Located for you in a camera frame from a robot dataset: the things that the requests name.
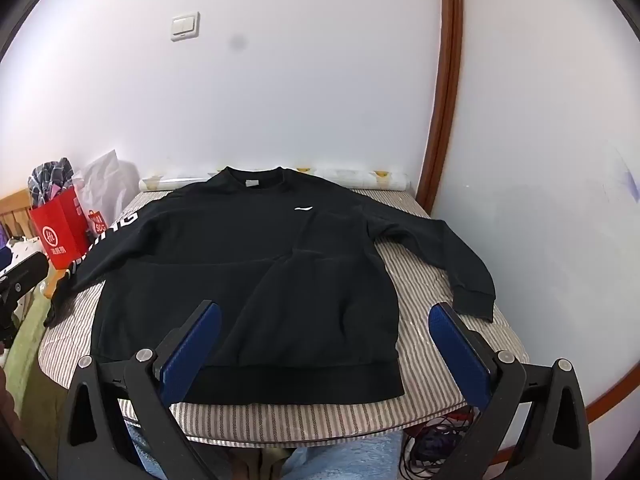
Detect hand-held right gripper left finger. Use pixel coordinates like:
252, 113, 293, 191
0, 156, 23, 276
56, 300, 223, 480

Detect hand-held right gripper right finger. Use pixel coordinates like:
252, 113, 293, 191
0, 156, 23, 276
427, 301, 593, 480

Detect black sweatshirt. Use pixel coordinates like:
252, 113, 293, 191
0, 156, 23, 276
44, 165, 497, 406

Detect green blanket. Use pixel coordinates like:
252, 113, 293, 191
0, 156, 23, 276
4, 280, 57, 413

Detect red paper bag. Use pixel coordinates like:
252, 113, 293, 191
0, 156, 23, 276
28, 186, 92, 270

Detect wooden headboard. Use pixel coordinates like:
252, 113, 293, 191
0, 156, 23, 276
0, 190, 40, 242

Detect striped quilted mattress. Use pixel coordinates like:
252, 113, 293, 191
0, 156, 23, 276
39, 187, 530, 443

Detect plaid cloth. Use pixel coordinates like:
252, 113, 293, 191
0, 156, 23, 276
28, 157, 75, 208

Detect white plastic bag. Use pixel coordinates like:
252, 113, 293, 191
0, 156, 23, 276
75, 149, 140, 243

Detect person's blue jeans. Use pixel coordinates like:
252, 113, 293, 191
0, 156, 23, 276
122, 422, 407, 480

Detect white patterned paper roll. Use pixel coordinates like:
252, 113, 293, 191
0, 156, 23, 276
139, 164, 412, 193

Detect tangled cables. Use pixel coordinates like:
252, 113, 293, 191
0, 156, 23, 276
400, 407, 483, 480

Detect brown wooden door frame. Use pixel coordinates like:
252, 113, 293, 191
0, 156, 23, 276
416, 0, 640, 453

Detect white wall light switch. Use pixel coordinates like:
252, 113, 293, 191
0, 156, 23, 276
170, 11, 201, 43

